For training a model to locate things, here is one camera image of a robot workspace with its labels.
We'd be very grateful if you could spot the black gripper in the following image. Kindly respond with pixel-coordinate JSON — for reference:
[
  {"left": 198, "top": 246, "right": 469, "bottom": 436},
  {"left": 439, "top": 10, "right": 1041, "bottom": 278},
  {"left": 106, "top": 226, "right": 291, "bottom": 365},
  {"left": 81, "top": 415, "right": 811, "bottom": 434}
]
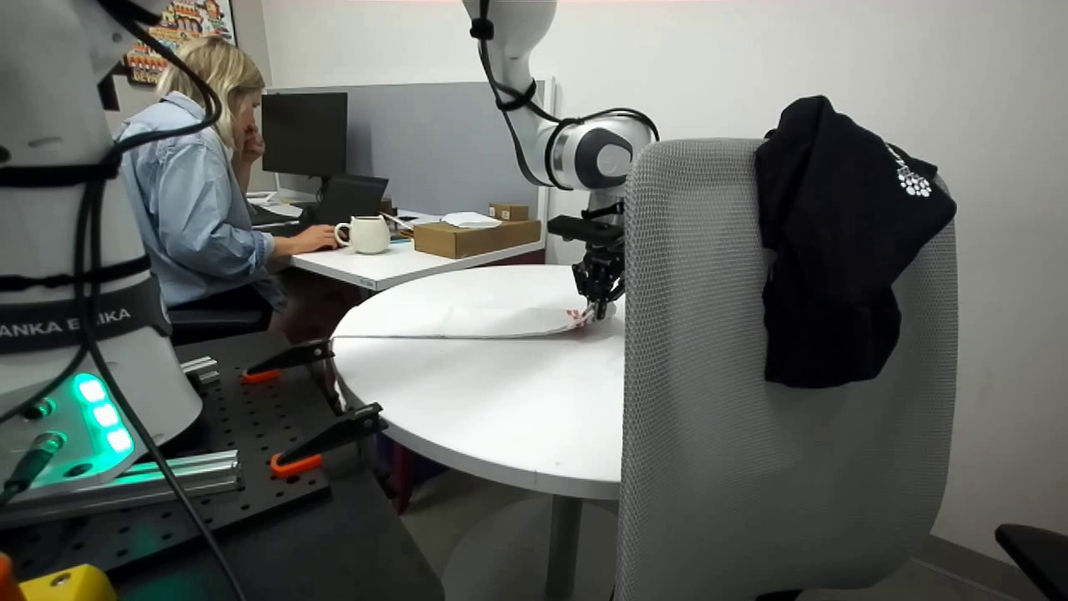
[{"left": 576, "top": 197, "right": 628, "bottom": 327}]

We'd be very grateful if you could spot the white cloth with red stripe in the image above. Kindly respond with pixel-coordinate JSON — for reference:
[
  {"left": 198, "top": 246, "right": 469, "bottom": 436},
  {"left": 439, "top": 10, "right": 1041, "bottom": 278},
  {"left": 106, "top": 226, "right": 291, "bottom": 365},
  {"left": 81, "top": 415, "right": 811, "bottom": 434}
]
[{"left": 330, "top": 293, "right": 610, "bottom": 345}]

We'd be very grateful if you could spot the large cardboard box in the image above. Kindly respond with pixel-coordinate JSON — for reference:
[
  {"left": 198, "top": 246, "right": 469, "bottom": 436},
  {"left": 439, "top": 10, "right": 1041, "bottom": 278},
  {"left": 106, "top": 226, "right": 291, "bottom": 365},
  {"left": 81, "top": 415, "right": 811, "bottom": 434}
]
[{"left": 411, "top": 216, "right": 543, "bottom": 263}]

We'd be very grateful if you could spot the white paper sheet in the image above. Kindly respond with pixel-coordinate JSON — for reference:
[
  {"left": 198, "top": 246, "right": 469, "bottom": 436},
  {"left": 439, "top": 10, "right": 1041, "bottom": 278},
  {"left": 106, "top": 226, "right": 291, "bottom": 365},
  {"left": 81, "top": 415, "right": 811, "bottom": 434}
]
[{"left": 441, "top": 206, "right": 506, "bottom": 233}]

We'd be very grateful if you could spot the grey office chair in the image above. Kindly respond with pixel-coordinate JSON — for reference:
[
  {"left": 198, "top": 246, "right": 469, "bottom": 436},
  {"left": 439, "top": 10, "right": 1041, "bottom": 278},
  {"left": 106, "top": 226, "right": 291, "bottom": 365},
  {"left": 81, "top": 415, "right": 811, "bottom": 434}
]
[{"left": 616, "top": 136, "right": 961, "bottom": 601}]

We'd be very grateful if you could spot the white office desk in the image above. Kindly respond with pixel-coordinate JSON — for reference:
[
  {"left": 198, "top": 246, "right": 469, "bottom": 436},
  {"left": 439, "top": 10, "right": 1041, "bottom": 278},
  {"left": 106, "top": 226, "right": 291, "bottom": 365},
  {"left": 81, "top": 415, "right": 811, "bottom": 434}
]
[{"left": 291, "top": 236, "right": 547, "bottom": 297}]

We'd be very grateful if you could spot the grey desk partition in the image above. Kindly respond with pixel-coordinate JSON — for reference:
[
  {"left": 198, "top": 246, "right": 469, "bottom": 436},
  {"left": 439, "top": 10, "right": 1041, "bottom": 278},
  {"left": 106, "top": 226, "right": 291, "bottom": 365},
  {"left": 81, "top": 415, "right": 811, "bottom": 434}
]
[{"left": 265, "top": 78, "right": 557, "bottom": 268}]

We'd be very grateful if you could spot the white mug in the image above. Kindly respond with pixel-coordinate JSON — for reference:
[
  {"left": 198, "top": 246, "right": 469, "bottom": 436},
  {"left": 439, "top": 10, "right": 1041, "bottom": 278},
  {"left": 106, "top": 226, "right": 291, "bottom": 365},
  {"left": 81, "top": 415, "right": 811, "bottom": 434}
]
[{"left": 330, "top": 215, "right": 400, "bottom": 258}]

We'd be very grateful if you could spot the black garment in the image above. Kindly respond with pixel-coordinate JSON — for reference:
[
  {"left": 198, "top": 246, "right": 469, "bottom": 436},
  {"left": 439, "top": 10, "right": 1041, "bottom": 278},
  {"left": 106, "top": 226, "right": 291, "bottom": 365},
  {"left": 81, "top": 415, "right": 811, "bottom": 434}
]
[{"left": 755, "top": 93, "right": 961, "bottom": 390}]

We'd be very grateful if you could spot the black laptop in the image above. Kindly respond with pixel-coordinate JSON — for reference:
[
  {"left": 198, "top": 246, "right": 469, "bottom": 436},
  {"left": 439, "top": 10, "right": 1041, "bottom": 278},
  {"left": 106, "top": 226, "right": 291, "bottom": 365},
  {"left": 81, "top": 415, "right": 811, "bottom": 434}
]
[{"left": 315, "top": 173, "right": 393, "bottom": 226}]

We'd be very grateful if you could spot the black orange clamp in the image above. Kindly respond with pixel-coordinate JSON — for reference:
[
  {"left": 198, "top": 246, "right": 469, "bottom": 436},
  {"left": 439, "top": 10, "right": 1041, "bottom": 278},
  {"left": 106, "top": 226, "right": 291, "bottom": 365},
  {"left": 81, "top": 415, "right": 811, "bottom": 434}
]
[
  {"left": 242, "top": 336, "right": 338, "bottom": 390},
  {"left": 267, "top": 400, "right": 386, "bottom": 484}
]

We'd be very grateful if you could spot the black computer monitor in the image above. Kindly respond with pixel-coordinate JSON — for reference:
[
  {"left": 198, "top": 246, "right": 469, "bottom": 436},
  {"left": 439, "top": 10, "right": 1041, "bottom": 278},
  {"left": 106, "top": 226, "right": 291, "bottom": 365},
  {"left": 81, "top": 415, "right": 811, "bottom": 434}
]
[{"left": 261, "top": 89, "right": 352, "bottom": 182}]

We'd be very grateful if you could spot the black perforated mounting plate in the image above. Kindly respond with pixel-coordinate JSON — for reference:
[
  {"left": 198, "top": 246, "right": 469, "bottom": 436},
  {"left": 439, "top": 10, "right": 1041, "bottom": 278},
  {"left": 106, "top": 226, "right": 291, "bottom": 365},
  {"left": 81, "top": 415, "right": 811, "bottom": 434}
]
[{"left": 0, "top": 351, "right": 338, "bottom": 576}]

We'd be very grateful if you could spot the woman in blue shirt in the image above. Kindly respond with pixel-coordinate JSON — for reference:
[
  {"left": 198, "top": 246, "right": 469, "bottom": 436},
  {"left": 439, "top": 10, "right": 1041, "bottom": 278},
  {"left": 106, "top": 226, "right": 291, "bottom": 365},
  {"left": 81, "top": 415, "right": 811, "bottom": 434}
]
[{"left": 114, "top": 36, "right": 345, "bottom": 345}]

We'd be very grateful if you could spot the yellow object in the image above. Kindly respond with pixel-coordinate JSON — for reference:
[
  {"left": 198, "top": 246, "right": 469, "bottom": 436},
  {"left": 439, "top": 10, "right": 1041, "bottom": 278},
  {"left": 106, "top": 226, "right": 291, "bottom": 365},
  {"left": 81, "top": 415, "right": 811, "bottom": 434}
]
[{"left": 16, "top": 562, "right": 119, "bottom": 601}]

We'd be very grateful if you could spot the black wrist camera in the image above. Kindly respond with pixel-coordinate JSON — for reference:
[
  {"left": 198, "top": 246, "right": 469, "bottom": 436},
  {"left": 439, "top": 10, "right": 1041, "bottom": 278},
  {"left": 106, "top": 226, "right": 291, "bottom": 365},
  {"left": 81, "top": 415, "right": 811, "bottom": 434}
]
[{"left": 543, "top": 211, "right": 596, "bottom": 244}]

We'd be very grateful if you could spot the aluminium rail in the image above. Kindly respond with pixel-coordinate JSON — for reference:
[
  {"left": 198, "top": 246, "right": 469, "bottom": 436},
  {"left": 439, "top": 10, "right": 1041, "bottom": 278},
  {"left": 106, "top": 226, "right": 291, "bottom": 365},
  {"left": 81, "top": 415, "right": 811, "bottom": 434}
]
[{"left": 111, "top": 446, "right": 245, "bottom": 494}]

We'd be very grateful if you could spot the colourful wall poster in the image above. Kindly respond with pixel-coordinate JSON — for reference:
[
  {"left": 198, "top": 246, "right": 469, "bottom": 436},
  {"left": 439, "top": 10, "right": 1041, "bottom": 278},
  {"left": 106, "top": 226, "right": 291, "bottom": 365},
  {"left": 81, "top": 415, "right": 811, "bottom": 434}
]
[{"left": 114, "top": 0, "right": 242, "bottom": 87}]

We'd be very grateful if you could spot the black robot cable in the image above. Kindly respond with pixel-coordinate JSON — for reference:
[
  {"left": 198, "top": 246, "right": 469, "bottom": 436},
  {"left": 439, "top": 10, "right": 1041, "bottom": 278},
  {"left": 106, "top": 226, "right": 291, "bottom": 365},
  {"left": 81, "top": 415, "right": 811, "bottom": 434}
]
[{"left": 63, "top": 0, "right": 564, "bottom": 601}]

